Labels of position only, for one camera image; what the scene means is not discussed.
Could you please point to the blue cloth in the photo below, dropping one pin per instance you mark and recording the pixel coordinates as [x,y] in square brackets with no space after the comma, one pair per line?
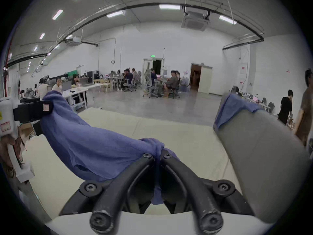
[232,109]

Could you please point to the group of people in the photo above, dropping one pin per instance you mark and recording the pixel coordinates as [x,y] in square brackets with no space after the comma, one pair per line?
[151,81]
[57,84]

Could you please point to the table with equipment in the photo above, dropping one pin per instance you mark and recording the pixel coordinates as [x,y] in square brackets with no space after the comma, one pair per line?
[259,101]

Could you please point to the white table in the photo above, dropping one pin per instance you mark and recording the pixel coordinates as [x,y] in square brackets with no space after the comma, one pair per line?
[75,92]

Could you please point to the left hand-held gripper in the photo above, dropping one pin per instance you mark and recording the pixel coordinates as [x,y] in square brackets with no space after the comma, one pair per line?
[6,116]

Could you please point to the grey padded headboard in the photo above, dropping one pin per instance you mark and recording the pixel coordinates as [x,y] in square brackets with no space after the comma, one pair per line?
[259,160]

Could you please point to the dark blue shirt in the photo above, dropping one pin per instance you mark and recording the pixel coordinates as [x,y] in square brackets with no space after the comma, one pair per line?
[93,146]

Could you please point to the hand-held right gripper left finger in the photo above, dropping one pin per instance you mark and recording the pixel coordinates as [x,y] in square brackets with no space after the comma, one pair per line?
[110,194]

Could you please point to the bed with beige sheet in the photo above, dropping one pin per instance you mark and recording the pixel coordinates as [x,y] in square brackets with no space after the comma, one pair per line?
[190,143]

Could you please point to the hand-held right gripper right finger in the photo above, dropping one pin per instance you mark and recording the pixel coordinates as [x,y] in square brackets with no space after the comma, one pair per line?
[195,192]

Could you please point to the person's left hand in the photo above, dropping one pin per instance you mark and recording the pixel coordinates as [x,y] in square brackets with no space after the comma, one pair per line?
[7,155]

